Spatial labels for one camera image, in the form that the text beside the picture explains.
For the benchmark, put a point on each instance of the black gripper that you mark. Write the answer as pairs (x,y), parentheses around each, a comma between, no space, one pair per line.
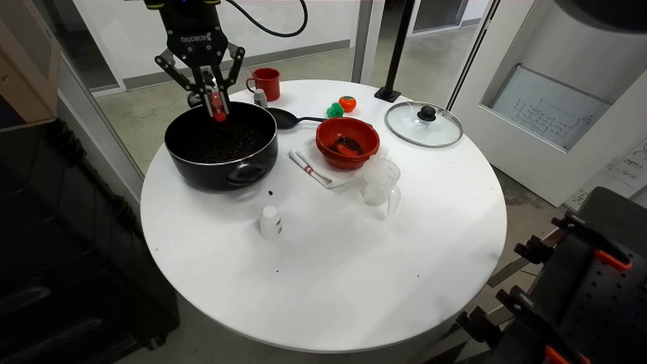
(196,38)

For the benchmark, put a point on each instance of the clear plastic measuring jug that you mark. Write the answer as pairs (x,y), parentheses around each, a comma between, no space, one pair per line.
(382,184)

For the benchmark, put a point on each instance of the black cooking pot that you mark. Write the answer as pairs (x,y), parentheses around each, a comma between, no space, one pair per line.
(223,148)

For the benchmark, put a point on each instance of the red bowl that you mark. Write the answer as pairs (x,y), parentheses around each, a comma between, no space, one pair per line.
(346,142)

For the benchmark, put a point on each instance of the glass pot lid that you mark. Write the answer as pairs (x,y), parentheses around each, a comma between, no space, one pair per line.
(424,128)

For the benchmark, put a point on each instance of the grey shaker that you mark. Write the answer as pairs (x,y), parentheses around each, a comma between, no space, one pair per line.
(260,97)

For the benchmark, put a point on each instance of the red mug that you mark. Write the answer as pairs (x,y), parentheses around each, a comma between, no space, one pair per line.
(268,83)

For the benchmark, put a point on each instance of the black ladle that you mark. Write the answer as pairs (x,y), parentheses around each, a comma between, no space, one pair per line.
(284,117)

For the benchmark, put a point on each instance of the green toy vegetable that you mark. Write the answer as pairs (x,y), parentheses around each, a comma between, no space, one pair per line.
(335,110)

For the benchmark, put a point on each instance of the white pill bottle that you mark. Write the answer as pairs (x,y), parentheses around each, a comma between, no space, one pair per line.
(270,223)

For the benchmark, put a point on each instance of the white napkin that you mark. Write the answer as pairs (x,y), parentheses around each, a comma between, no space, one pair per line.
(337,180)

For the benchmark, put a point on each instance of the black perforated mounting table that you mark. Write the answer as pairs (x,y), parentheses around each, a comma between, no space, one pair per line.
(608,310)

